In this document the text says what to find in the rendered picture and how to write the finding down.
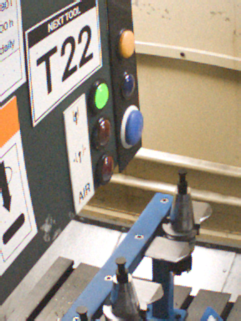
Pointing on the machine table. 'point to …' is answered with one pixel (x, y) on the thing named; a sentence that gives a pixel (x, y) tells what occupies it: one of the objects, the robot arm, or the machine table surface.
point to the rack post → (162, 311)
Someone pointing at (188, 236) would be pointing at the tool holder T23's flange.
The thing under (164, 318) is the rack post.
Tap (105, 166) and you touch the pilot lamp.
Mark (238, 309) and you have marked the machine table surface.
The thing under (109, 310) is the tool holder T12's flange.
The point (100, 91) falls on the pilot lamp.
